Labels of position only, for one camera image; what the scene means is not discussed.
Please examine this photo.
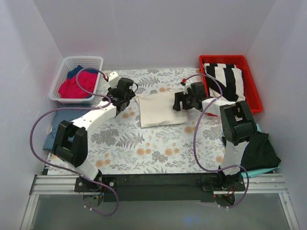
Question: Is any cream white t-shirt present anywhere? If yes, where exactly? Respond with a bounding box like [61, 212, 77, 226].
[135, 92, 188, 128]

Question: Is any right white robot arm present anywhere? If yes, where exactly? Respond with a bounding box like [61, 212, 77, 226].
[173, 80, 257, 190]

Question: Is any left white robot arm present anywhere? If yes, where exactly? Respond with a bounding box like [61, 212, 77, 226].
[52, 78, 135, 182]

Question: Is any black white striped shirt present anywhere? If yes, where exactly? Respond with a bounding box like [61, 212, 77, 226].
[203, 63, 246, 102]

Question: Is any white plastic laundry basket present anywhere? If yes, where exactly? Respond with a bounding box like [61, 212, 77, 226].
[49, 56, 104, 105]

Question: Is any floral table mat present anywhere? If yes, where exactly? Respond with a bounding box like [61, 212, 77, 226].
[47, 68, 255, 175]

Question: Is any red crumpled t-shirt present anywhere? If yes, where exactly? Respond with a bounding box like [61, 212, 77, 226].
[58, 71, 98, 99]

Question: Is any navy blue t-shirt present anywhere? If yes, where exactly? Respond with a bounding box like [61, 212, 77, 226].
[67, 65, 98, 79]

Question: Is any red plastic bin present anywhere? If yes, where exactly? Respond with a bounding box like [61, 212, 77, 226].
[199, 55, 263, 115]

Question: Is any blue folded t-shirt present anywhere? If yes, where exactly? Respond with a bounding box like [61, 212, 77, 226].
[43, 109, 89, 151]

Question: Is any black folded t-shirt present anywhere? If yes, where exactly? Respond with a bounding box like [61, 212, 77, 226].
[241, 131, 281, 171]

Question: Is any teal folded t-shirt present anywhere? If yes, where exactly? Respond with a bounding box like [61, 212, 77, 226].
[241, 124, 279, 179]

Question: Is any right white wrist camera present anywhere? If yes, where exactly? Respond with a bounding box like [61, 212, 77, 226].
[181, 79, 191, 94]

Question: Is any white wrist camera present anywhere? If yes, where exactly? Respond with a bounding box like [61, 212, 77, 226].
[104, 71, 120, 88]
[181, 79, 191, 94]

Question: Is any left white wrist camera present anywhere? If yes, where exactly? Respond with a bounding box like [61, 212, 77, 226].
[104, 71, 120, 88]

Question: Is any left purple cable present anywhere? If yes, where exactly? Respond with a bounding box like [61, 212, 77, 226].
[30, 68, 119, 216]

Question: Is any purple cable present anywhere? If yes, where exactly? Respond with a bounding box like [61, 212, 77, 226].
[30, 68, 119, 216]
[181, 73, 250, 209]

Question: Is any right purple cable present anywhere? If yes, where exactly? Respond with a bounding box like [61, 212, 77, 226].
[181, 73, 250, 209]

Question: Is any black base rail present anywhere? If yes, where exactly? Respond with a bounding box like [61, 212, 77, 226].
[74, 173, 246, 202]

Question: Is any aluminium frame rail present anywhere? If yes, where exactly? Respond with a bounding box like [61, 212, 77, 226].
[21, 173, 299, 230]

